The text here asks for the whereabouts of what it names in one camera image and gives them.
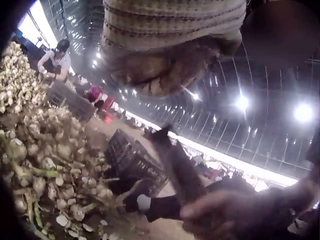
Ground black plastic crate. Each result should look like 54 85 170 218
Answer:
46 81 97 122
104 129 169 198

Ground person's right fingers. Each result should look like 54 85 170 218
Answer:
180 192 240 240

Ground bright ceiling lamp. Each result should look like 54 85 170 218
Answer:
293 103 315 122
234 94 250 110

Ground person's right hand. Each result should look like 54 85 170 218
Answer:
180 160 320 240

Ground pile of garlic bulbs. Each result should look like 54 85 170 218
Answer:
0 41 120 240

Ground dark blade tool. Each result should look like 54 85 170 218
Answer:
124 124 209 223

